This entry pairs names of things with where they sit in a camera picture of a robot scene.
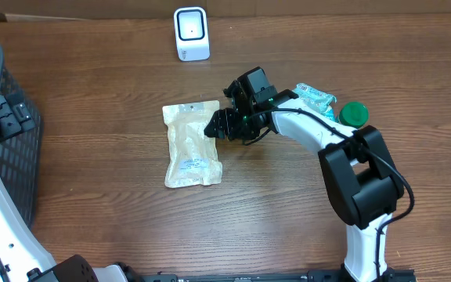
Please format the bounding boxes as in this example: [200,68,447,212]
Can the clear plastic bag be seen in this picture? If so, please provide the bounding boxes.
[162,100,223,188]

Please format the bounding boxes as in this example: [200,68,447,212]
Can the teal wipes packet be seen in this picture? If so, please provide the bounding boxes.
[293,83,337,114]

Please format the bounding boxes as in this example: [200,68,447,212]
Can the green lid jar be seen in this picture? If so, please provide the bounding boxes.
[338,101,370,128]

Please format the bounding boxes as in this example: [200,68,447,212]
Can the teal tissue pack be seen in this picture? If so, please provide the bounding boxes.
[321,106,337,122]

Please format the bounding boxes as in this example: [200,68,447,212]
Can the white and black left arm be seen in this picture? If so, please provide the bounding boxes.
[0,177,128,282]

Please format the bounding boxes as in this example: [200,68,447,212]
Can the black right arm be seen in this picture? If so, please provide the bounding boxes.
[204,67,414,281]

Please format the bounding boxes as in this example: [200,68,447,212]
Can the white barcode scanner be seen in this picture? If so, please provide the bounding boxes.
[174,6,211,62]

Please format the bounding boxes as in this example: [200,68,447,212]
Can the grey plastic basket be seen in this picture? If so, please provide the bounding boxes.
[0,45,44,228]

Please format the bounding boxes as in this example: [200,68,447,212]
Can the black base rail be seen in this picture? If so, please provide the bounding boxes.
[115,269,418,282]

